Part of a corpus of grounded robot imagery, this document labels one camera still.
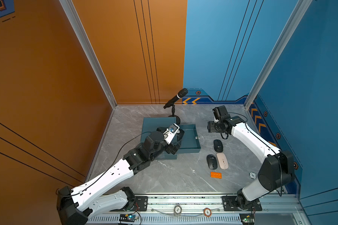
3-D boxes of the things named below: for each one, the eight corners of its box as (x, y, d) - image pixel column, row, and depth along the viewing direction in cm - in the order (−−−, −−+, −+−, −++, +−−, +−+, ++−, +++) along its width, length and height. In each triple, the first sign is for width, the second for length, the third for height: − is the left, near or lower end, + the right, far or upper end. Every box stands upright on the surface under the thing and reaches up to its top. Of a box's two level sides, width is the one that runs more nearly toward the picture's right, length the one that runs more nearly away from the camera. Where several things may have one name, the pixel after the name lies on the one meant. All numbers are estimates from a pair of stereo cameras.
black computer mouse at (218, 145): (215, 152, 94) (215, 151, 92) (212, 141, 99) (213, 139, 98) (223, 152, 94) (224, 151, 92) (220, 141, 99) (221, 139, 98)
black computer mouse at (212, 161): (208, 169, 87) (209, 167, 85) (206, 156, 93) (207, 154, 91) (217, 169, 87) (218, 167, 85) (214, 156, 93) (215, 154, 91)
